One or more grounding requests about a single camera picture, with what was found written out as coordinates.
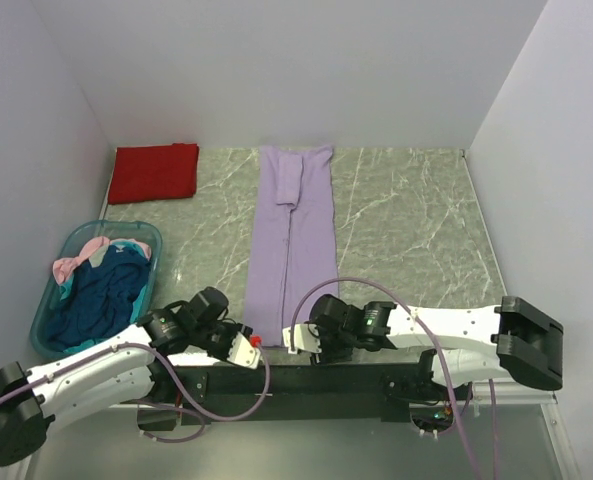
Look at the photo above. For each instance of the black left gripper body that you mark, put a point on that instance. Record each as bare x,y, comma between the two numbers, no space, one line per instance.
217,338

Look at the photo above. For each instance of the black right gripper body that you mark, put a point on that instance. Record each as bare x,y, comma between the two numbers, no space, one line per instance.
336,348

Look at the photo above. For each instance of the lavender t shirt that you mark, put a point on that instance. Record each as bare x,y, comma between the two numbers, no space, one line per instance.
293,243

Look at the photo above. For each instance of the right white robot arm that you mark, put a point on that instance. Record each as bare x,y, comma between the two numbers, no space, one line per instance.
513,339

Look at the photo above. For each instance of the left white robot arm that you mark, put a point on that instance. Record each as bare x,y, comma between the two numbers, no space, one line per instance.
116,370

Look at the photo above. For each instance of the teal plastic laundry basket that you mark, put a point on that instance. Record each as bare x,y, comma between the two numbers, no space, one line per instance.
98,302

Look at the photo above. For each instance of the pink garment in basket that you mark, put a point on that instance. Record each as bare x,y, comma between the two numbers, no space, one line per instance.
93,252

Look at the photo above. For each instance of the folded red t shirt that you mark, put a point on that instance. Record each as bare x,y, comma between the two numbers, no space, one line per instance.
151,173

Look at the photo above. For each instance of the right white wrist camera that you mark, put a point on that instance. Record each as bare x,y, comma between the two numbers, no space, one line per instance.
302,338

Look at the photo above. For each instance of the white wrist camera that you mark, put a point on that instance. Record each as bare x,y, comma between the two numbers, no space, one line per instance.
242,353
302,338

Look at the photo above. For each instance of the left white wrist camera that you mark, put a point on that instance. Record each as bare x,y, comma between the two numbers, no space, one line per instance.
242,353

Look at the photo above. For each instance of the aluminium frame rail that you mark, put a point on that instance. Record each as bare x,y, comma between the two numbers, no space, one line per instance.
153,382

